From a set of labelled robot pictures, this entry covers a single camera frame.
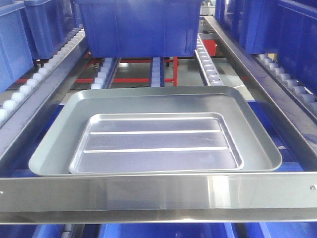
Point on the silver ribbed metal tray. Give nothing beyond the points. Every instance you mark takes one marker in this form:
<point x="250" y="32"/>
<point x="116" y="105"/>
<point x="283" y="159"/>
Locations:
<point x="148" y="143"/>

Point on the large blue bin centre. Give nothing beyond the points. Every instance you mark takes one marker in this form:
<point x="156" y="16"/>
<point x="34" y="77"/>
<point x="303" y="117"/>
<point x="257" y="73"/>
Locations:
<point x="140" y="28"/>

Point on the large grey tray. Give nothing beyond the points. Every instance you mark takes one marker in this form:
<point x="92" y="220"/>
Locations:
<point x="56" y="150"/>

